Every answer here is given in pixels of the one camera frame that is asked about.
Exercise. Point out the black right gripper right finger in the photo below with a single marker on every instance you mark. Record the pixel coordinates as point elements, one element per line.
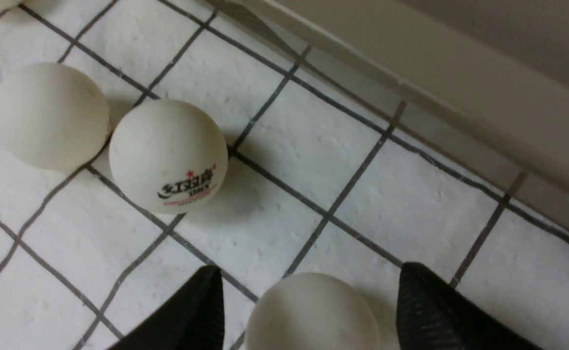
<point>431,315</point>

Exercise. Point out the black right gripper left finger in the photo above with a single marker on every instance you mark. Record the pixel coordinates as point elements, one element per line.
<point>192,319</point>

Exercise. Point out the white ping-pong ball with logo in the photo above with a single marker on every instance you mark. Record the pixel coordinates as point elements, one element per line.
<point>168,156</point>

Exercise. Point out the white black-grid tablecloth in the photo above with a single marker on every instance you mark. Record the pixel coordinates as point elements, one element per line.
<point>326,175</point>

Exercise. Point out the olive green plastic bin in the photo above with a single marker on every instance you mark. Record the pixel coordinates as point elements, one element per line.
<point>490,77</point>

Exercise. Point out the white ping-pong ball plain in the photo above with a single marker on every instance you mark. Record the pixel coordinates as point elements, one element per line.
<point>53,116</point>

